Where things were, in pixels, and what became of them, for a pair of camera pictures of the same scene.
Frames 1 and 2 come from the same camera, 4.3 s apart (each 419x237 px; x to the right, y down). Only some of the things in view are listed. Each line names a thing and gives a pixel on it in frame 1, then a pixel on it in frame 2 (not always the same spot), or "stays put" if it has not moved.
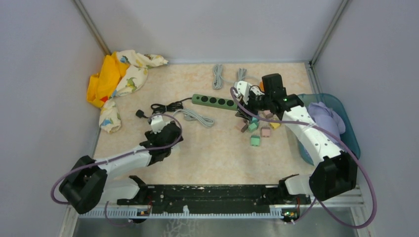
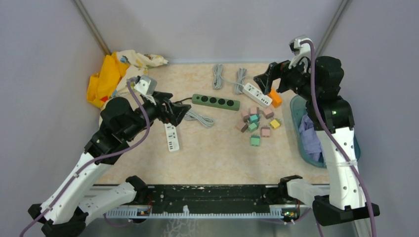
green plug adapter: x=252 y=126 stays put
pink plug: x=268 y=113 stays put
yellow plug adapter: x=274 y=125 stays put
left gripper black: x=150 y=135 to x=177 y=111
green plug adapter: x=255 y=139 stays put
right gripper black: x=248 y=106 to x=273 y=70
